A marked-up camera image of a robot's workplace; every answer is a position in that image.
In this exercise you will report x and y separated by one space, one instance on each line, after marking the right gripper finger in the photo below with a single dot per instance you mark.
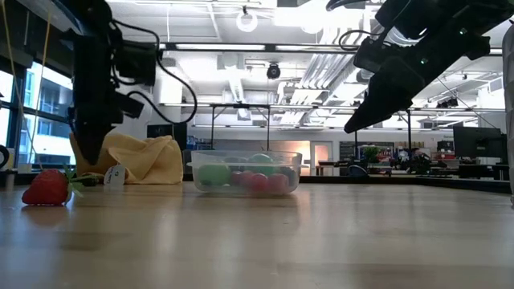
377 96
395 109

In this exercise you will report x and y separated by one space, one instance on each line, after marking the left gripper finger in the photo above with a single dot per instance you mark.
94 138

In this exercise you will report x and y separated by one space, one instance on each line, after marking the yellow cloth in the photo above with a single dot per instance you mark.
152 160

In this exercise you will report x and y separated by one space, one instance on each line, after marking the red toy strawberry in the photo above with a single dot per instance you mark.
278 183
46 188

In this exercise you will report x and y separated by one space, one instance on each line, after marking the green toy fruit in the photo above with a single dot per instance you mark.
261 160
214 175

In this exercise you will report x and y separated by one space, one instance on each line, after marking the red toy cherry tomato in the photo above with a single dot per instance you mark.
259 182

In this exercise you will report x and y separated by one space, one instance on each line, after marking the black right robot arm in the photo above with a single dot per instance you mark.
441 16

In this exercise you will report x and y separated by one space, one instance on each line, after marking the clear plastic tupperware container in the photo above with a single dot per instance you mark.
293 158

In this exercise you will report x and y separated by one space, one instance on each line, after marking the black framed window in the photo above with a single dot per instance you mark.
56 100

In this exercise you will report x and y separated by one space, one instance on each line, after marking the black computer monitor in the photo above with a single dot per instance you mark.
480 142
166 132

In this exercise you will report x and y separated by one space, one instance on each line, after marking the black ceiling spotlight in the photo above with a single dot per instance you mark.
273 71

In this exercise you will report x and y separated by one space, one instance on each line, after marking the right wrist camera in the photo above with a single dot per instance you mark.
369 54

